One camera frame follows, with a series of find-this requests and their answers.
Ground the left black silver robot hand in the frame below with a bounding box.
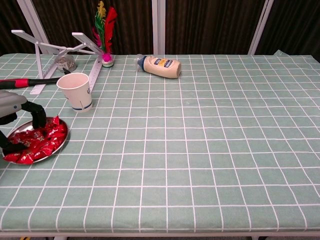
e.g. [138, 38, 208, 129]
[0, 89, 48, 153]

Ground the heap of red candies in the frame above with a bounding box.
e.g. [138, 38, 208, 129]
[2, 115, 68, 165]

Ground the white paper cup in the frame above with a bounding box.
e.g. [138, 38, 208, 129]
[56, 72, 93, 113]

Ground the red black claw hammer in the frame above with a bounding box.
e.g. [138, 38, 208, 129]
[0, 67, 73, 90]

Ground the round metal plate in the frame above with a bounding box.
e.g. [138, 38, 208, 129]
[1, 116, 70, 165]

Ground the dark brown curtain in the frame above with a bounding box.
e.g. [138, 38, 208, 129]
[32, 0, 155, 55]
[0, 0, 41, 57]
[164, 0, 266, 55]
[254, 0, 320, 62]

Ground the silver folding laptop stand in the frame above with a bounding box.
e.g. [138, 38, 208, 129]
[11, 29, 108, 95]

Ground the colourful feather shuttlecock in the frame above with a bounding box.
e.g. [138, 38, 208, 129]
[91, 0, 118, 68]

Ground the mayonnaise squeeze bottle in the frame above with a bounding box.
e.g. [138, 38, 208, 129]
[136, 53, 182, 80]

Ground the green checked tablecloth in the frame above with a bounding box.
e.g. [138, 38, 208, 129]
[0, 49, 320, 232]

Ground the white partition post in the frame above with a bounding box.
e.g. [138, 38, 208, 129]
[247, 0, 275, 55]
[151, 0, 166, 55]
[16, 0, 50, 55]

